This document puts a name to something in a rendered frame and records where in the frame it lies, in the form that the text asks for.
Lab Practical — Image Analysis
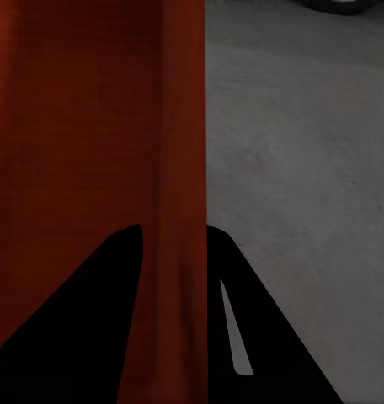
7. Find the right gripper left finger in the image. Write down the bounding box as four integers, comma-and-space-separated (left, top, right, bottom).
0, 224, 144, 404

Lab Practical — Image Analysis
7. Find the storage box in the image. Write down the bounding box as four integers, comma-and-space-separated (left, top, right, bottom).
0, 0, 208, 404

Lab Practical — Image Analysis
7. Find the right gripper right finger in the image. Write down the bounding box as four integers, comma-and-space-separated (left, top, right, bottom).
206, 225, 343, 404

